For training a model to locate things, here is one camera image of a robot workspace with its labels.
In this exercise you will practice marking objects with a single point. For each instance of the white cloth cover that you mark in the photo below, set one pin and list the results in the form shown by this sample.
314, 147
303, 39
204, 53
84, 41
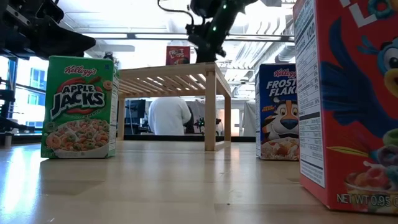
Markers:
249, 119

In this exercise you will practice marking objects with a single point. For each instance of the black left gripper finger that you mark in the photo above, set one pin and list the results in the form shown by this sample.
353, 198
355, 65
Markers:
65, 42

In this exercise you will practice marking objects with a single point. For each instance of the black computer monitor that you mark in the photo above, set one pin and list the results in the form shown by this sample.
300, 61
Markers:
135, 109

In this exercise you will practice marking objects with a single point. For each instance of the person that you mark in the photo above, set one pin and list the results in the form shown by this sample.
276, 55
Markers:
168, 116

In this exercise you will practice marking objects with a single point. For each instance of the black device with green light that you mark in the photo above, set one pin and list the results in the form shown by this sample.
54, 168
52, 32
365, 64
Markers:
203, 124

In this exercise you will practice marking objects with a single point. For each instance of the red Froot Loops cereal box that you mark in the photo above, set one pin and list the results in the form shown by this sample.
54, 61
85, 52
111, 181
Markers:
177, 55
357, 109

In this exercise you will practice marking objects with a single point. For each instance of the blue Frosted Flakes cereal box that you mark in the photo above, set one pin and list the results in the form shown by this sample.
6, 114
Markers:
276, 109

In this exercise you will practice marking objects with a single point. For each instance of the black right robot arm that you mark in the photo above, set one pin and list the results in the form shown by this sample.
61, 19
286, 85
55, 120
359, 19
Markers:
217, 9

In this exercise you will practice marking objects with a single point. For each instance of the green Apple Jacks cereal box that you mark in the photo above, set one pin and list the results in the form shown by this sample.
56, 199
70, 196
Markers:
77, 105

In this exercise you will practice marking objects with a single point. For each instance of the slatted wooden shelf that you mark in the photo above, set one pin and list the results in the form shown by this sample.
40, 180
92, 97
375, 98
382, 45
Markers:
210, 109

